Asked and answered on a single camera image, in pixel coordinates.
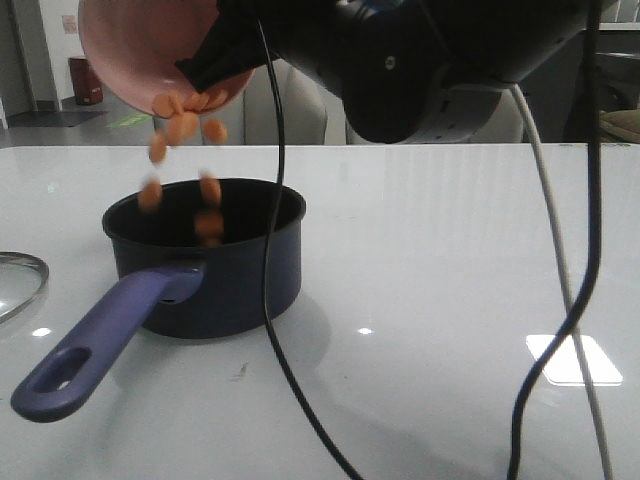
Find black gripper finger holding bowl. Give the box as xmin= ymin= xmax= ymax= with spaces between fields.
xmin=174 ymin=1 xmax=280 ymax=93

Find orange ham slices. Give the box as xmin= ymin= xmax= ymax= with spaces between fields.
xmin=148 ymin=89 xmax=228 ymax=247

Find pink bowl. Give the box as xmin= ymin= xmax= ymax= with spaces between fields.
xmin=78 ymin=1 xmax=253 ymax=118

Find glass lid blue knob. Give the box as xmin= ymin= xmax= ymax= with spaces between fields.
xmin=1 ymin=251 xmax=49 ymax=323

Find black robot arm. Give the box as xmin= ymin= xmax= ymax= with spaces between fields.
xmin=176 ymin=0 xmax=606 ymax=144

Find left beige chair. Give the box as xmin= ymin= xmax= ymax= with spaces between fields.
xmin=243 ymin=60 xmax=327 ymax=145

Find dark blue saucepan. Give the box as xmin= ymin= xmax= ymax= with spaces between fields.
xmin=11 ymin=178 xmax=306 ymax=423

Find olive cushion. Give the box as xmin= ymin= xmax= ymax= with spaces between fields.
xmin=599 ymin=109 xmax=640 ymax=144

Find thick black cable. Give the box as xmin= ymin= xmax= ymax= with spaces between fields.
xmin=506 ymin=0 xmax=603 ymax=480

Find thin black cable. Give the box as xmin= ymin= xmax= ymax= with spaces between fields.
xmin=254 ymin=19 xmax=364 ymax=480

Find white cable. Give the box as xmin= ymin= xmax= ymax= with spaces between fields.
xmin=507 ymin=83 xmax=614 ymax=480

